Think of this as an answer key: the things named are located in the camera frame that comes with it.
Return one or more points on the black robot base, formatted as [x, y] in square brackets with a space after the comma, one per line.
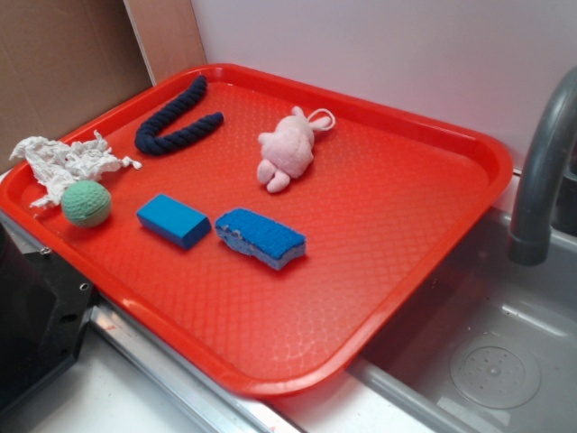
[45, 307]

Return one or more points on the blue sponge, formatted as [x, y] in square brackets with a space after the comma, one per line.
[258, 236]

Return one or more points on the red plastic tray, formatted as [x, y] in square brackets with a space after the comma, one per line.
[386, 198]

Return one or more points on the pink plush bunny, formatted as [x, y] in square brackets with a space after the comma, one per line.
[287, 151]

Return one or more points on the blue rectangular block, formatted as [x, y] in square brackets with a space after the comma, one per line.
[174, 221]

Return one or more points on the green textured ball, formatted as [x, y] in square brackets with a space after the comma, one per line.
[86, 204]

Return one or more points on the light wooden board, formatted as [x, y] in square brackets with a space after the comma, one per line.
[167, 35]

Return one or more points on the grey plastic sink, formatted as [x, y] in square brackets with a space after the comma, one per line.
[483, 345]

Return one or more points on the grey faucet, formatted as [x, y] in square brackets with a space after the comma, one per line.
[546, 193]

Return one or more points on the brown cardboard panel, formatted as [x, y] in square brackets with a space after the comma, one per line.
[64, 63]

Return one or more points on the white frayed rope toy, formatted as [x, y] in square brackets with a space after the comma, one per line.
[56, 166]

